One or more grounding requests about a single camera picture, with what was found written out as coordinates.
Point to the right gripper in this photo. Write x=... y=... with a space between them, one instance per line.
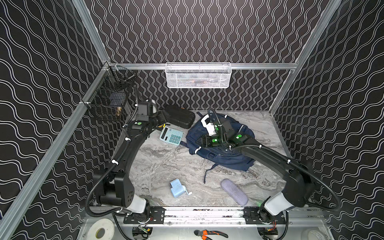
x=204 y=139

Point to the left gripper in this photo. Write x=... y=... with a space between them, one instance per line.
x=160 y=119

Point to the teal calculator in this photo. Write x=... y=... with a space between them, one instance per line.
x=171 y=136

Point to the navy blue backpack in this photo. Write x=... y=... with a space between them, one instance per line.
x=220 y=156

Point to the light blue pencil sharpener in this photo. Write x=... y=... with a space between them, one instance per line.
x=178 y=189

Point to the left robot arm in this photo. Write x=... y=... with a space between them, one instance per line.
x=113 y=191

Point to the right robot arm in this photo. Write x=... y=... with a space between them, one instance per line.
x=300 y=179

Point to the black zippered case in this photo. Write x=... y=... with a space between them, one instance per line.
x=178 y=116

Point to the purple glasses case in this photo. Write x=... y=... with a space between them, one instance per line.
x=234 y=192

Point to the white tape roll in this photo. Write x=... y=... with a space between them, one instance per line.
x=103 y=229

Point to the white roll right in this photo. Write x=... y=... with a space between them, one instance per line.
x=313 y=234

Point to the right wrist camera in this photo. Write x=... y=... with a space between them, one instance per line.
x=208 y=125

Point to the black wire basket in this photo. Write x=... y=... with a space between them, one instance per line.
x=112 y=97

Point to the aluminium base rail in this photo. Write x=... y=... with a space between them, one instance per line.
x=224 y=217

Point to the orange handled pliers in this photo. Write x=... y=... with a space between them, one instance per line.
x=205 y=234

